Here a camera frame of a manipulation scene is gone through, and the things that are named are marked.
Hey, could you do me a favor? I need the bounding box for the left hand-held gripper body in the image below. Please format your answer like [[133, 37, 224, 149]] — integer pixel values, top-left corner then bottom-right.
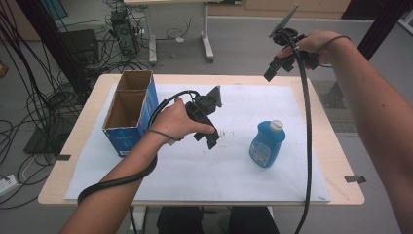
[[184, 85, 224, 130]]

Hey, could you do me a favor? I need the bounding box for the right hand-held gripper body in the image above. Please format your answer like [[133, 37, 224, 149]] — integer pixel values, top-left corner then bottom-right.
[[268, 3, 321, 71]]

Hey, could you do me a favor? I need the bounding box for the blue bottle with white cap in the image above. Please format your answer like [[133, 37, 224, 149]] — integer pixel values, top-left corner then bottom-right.
[[248, 119, 286, 169]]

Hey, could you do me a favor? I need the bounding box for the person's left hand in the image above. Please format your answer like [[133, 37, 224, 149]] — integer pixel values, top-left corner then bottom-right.
[[147, 97, 217, 146]]

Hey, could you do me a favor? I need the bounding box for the person's right hand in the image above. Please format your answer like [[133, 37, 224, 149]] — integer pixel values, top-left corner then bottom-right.
[[276, 29, 346, 66]]

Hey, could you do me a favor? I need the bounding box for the light wooden cabinet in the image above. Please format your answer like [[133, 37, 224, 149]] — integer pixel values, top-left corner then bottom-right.
[[207, 0, 352, 19]]

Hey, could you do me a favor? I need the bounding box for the white paper sheet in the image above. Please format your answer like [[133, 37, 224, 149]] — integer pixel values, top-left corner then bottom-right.
[[63, 83, 331, 203]]

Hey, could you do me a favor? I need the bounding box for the white desk with metal legs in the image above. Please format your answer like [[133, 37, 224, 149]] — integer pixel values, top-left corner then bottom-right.
[[123, 0, 243, 64]]

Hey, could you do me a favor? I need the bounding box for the grey floor mat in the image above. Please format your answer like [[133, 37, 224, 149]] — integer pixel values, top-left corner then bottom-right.
[[311, 80, 359, 134]]

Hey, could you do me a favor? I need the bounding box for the open blue cardboard box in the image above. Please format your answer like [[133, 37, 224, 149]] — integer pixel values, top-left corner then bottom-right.
[[101, 69, 160, 159]]

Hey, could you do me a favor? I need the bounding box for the person's left leg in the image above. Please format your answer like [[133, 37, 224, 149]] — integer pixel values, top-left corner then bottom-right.
[[156, 206, 206, 234]]

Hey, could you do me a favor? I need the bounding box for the person's leg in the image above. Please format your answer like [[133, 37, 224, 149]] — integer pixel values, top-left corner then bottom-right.
[[156, 206, 206, 234], [228, 206, 274, 234]]

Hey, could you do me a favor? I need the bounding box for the person's right leg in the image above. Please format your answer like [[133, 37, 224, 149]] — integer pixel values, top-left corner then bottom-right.
[[228, 206, 274, 234]]

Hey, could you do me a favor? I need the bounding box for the white table leg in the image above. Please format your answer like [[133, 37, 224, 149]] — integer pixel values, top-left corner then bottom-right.
[[130, 205, 149, 234]]

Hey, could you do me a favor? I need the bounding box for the black computer tower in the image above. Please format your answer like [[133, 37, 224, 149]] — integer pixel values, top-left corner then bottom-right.
[[110, 9, 140, 57]]

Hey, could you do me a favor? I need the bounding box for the black box on floor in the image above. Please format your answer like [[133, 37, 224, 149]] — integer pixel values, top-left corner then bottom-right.
[[59, 28, 100, 66]]

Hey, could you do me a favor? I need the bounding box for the black floor plate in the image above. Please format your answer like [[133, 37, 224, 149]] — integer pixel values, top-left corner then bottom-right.
[[22, 120, 79, 155]]

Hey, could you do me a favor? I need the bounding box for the teal panel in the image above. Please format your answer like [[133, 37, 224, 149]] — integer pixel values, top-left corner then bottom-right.
[[40, 0, 69, 21]]

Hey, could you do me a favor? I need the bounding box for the white power strip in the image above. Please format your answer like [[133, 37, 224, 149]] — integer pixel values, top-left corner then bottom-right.
[[0, 174, 19, 198]]

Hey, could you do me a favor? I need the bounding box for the thin grey wrist cord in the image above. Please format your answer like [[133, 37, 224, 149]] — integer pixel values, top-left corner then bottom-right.
[[316, 34, 353, 68], [144, 129, 182, 142]]

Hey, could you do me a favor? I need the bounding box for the thick black gripper cable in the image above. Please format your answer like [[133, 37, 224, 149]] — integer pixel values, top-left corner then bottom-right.
[[282, 30, 315, 234], [76, 90, 202, 205]]

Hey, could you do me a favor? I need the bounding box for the black metal frame post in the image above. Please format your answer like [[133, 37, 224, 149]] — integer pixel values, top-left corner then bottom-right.
[[16, 0, 89, 96], [320, 0, 413, 110]]

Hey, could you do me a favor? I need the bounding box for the bundle of black floor cables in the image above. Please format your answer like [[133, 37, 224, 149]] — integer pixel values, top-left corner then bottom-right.
[[0, 0, 196, 209]]

